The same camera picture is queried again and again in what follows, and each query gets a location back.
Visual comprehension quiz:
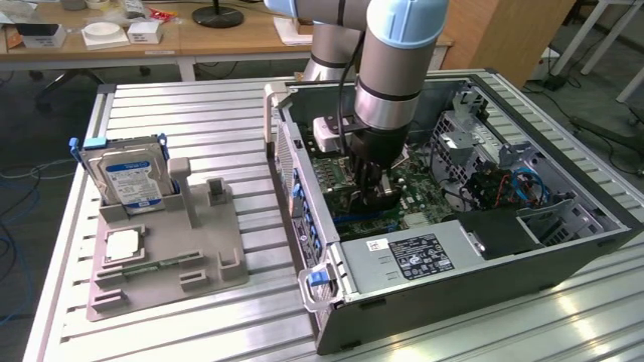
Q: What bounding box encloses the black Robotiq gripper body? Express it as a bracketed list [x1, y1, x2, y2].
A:
[350, 126, 413, 170]

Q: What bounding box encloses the green motherboard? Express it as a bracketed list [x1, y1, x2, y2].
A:
[297, 126, 467, 242]

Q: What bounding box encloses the metal drive cage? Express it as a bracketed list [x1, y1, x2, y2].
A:
[431, 84, 510, 182]

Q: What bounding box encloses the grey power supply unit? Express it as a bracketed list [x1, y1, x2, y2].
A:
[341, 220, 487, 295]

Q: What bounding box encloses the black plastic shroud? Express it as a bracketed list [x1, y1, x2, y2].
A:
[455, 209, 545, 261]

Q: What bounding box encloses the white paper stack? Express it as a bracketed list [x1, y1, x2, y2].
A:
[274, 15, 314, 46]

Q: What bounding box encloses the metal disk bay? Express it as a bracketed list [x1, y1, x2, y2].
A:
[515, 195, 606, 248]

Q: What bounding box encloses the open black PC case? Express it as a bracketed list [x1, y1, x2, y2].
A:
[265, 67, 644, 356]

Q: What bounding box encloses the wooden cabinet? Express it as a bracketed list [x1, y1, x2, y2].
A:
[441, 0, 578, 82]

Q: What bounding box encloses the wooden desk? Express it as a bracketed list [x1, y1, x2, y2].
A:
[0, 0, 454, 82]

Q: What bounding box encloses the grey parts rack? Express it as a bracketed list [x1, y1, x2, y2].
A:
[83, 156, 251, 322]

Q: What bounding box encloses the black round lamp base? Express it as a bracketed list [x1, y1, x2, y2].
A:
[191, 0, 246, 28]

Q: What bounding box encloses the hard disk in blue carrier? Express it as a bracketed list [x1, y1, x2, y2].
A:
[69, 132, 178, 216]

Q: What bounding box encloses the green RAM stick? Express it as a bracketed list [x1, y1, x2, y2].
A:
[121, 256, 191, 275]

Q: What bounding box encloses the silver CPU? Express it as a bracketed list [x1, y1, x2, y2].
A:
[103, 229, 142, 263]

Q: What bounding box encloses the small white box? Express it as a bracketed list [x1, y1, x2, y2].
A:
[126, 20, 166, 44]

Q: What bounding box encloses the white round object on base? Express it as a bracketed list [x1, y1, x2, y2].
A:
[81, 21, 131, 51]

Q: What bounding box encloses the white box with black top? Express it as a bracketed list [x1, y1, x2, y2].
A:
[15, 23, 69, 49]

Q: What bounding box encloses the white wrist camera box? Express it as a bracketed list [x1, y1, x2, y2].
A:
[311, 116, 357, 153]

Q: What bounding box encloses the black camera cable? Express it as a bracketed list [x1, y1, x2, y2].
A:
[335, 32, 367, 159]

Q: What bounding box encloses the blue wire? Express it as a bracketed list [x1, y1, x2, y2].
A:
[511, 167, 555, 207]

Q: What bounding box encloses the white table frame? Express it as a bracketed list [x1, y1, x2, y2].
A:
[551, 0, 644, 103]

